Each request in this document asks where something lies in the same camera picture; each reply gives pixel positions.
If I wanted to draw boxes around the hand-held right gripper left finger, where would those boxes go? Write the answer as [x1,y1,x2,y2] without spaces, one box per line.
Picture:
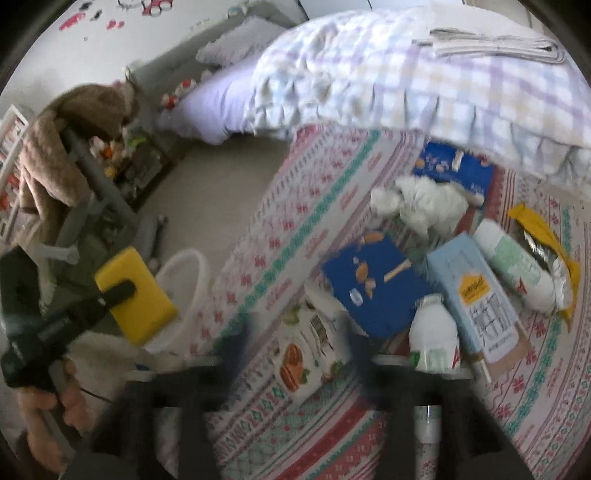
[90,318,262,480]

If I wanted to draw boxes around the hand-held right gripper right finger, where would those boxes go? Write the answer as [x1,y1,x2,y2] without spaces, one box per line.
[346,325,527,480]

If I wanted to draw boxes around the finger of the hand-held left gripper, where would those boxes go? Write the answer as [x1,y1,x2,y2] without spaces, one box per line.
[38,281,138,343]

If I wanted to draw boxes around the yellow sponge block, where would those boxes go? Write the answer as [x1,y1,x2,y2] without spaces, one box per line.
[94,246,179,345]

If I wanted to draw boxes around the white orange print snack packet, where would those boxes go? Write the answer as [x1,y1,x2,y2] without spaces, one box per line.
[276,295,357,408]

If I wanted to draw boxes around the dark blue nut print box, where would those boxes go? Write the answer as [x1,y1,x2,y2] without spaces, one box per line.
[412,141,496,209]
[321,232,435,341]

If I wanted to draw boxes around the white plastic waste bin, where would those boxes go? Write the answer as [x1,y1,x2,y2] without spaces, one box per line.
[139,248,214,357]

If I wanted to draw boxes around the small white bottle green label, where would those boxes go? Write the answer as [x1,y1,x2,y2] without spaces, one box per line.
[407,294,462,376]

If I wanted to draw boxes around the light blue drink carton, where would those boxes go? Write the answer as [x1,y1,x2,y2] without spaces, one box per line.
[426,232,533,385]

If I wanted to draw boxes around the long white bottle green label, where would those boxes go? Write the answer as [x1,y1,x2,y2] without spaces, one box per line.
[473,219,558,315]

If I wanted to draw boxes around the yellow foil snack bag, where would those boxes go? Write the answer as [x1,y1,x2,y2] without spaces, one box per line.
[507,203,581,322]

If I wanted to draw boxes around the person's left hand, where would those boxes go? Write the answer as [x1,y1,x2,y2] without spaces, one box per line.
[18,360,94,470]

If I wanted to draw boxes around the grey rolling chair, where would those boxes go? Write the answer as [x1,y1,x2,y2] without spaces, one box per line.
[37,126,163,269]

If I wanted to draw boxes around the dark bedside cabinet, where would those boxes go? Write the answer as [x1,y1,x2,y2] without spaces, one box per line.
[92,122,177,209]

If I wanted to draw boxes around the group of small colourful toys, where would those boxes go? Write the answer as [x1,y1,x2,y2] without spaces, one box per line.
[89,129,149,179]

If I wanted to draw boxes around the brown plush blanket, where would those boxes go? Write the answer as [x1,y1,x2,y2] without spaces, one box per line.
[17,83,140,241]

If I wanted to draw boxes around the red white plush toys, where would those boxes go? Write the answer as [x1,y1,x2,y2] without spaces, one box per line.
[161,78,198,110]

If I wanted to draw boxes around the bed with purple sheet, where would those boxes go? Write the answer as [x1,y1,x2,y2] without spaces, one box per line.
[156,59,280,145]

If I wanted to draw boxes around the grey bed headboard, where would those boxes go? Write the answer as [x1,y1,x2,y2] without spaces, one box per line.
[133,0,306,86]

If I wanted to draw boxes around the purple plaid quilt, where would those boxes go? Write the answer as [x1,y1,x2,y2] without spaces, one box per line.
[244,8,591,191]

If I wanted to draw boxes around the striped grey pillow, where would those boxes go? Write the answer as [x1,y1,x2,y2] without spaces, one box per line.
[196,16,290,66]

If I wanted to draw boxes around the folded striped cloth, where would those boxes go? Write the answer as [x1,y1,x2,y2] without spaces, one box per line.
[412,27,567,66]

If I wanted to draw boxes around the white wire rack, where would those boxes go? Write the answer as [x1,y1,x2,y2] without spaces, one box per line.
[0,104,29,241]

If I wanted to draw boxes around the pink wall stickers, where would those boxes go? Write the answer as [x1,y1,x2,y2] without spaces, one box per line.
[58,0,177,34]

